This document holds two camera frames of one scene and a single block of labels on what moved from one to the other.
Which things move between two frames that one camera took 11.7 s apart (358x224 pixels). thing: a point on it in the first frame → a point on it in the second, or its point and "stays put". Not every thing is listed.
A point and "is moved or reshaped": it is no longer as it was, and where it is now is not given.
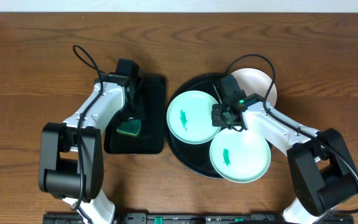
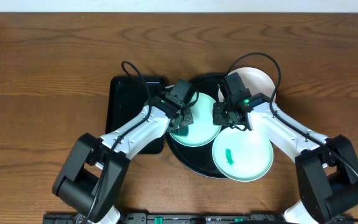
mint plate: [189, 117] stays put
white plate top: [253, 81] stays put
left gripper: [134, 112] → [183, 118]
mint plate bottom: [239, 157] stays put
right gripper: [216, 121] stays put
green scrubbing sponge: [131, 127] is moved or reshaped
